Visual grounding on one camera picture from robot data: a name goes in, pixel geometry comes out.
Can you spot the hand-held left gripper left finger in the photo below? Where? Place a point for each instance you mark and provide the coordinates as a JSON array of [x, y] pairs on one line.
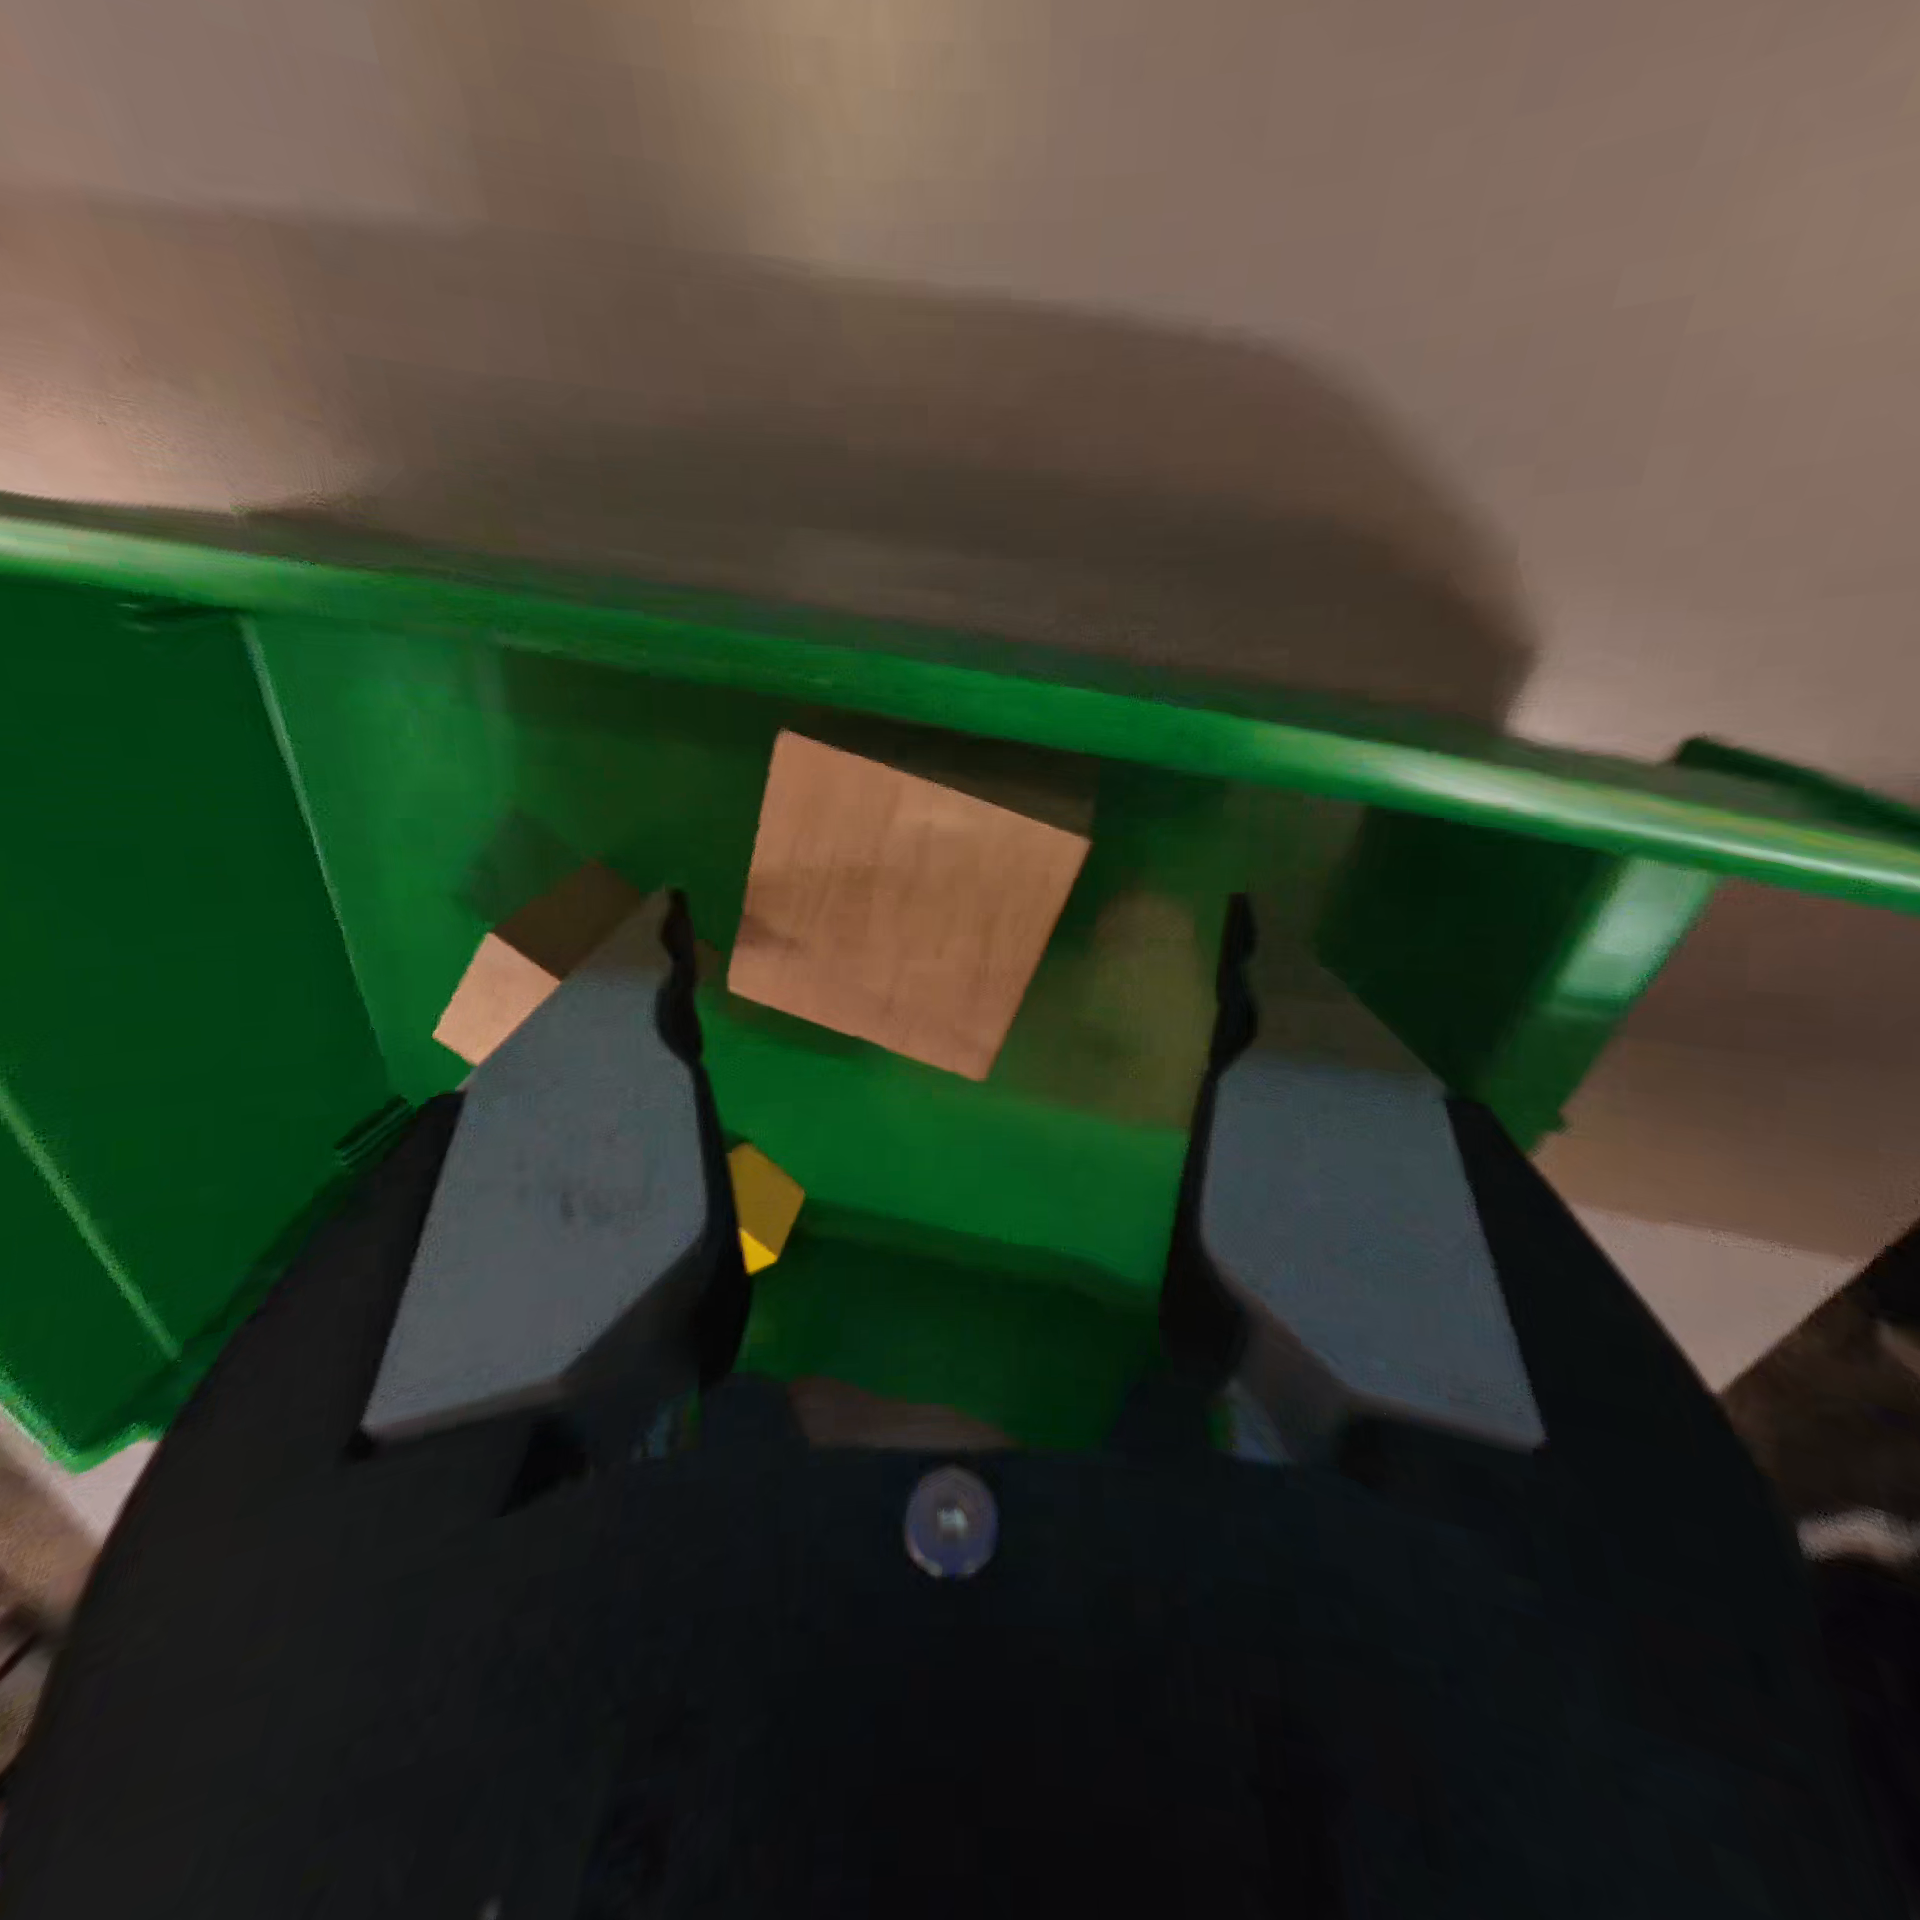
[[570, 1201]]

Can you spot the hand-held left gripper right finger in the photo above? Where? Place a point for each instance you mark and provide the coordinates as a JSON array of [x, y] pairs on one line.
[[1350, 1244]]

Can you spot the yellow cube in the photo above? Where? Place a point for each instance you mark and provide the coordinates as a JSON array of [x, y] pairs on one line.
[[762, 1201]]

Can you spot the medium wooden cube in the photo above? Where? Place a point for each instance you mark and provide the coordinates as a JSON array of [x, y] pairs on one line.
[[503, 997]]

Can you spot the large light wooden cube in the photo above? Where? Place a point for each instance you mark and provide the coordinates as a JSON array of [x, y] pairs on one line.
[[901, 902]]

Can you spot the green plastic bin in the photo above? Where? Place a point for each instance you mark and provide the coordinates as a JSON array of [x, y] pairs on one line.
[[149, 902]]

